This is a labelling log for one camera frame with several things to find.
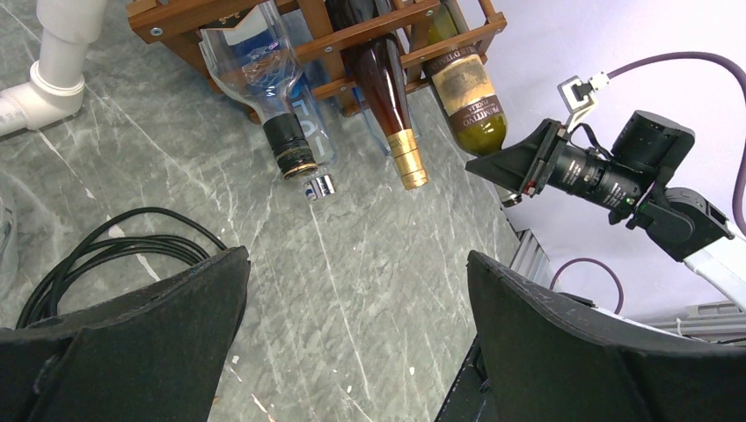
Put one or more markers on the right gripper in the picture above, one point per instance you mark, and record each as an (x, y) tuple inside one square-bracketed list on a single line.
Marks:
[(548, 158)]

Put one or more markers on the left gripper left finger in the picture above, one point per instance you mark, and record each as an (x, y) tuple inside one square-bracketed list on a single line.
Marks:
[(153, 354)]

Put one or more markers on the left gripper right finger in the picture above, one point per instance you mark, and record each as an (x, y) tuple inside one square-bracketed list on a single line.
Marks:
[(551, 358)]

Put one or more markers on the dark green wine bottle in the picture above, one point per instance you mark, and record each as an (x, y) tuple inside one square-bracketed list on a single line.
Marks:
[(468, 98)]

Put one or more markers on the brown gold-capped wine bottle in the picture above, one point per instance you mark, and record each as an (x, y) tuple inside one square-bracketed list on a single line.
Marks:
[(376, 67)]

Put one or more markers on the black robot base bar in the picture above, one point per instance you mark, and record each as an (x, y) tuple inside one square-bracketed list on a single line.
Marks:
[(470, 397)]

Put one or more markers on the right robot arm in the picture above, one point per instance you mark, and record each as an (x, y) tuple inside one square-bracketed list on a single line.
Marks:
[(681, 222)]

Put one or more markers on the dark bottle black cap left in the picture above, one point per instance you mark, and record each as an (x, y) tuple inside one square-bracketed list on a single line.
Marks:
[(249, 56)]

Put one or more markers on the blue label clear bottle left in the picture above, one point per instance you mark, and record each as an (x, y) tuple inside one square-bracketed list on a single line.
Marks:
[(319, 184)]

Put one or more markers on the brown wooden wine rack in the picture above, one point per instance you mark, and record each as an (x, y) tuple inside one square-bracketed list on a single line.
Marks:
[(176, 25)]

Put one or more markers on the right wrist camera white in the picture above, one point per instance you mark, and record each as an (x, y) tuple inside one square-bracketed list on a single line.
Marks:
[(579, 97)]

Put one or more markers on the white PVC pipe frame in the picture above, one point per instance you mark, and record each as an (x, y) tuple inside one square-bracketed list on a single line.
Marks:
[(56, 82)]

